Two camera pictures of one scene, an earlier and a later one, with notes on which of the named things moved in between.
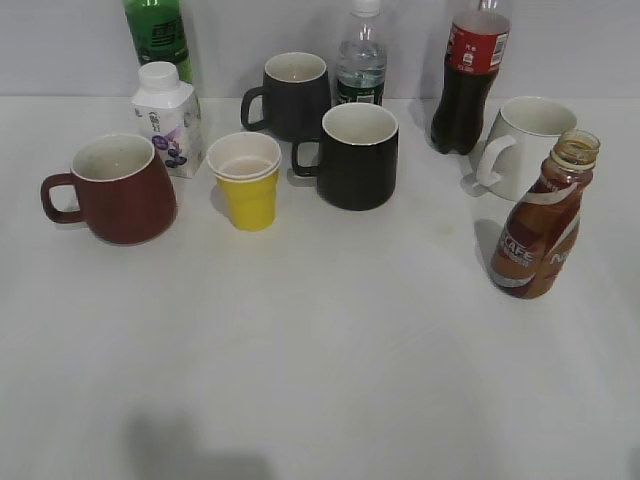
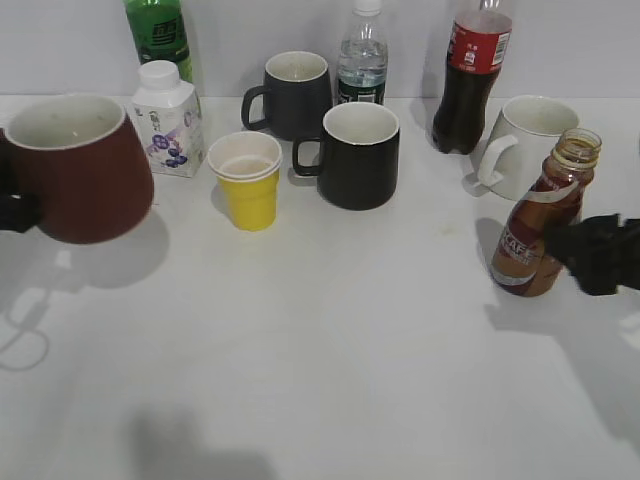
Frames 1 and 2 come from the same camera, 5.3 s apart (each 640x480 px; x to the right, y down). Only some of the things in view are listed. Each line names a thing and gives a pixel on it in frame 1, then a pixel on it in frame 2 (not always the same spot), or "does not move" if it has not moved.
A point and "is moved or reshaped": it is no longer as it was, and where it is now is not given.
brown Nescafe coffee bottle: x=538 y=241 does not move
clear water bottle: x=362 y=61 does not move
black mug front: x=357 y=157 does not move
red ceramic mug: x=124 y=190 is moved or reshaped
